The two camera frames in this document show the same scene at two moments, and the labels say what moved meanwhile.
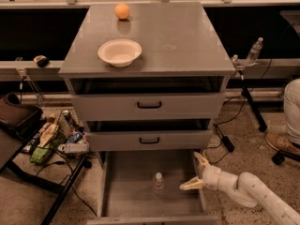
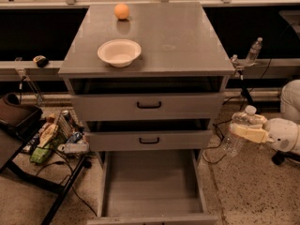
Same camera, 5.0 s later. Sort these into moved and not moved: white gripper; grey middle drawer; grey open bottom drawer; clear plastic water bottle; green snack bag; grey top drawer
Moved: clear plastic water bottle; white gripper
Not moved: grey top drawer; grey middle drawer; grey open bottom drawer; green snack bag
